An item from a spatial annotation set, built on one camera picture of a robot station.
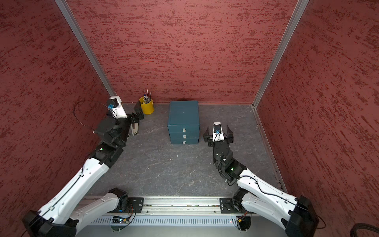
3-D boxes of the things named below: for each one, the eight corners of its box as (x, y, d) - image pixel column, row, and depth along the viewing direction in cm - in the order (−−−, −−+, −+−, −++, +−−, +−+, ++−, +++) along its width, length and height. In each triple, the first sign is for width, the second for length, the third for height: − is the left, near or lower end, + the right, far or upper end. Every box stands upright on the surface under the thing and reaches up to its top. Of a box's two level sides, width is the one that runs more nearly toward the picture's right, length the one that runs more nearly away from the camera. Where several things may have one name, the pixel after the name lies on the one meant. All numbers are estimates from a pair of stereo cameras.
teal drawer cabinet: (170, 147, 98) (166, 127, 81) (173, 121, 113) (170, 100, 95) (198, 147, 98) (199, 128, 81) (197, 121, 113) (198, 100, 95)
